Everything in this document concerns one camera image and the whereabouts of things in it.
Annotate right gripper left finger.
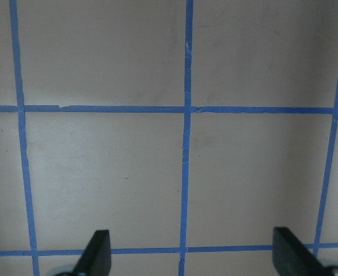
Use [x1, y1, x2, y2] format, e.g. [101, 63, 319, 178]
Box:
[71, 229, 112, 276]

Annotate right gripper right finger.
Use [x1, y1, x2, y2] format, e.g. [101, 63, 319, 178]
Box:
[272, 227, 330, 276]

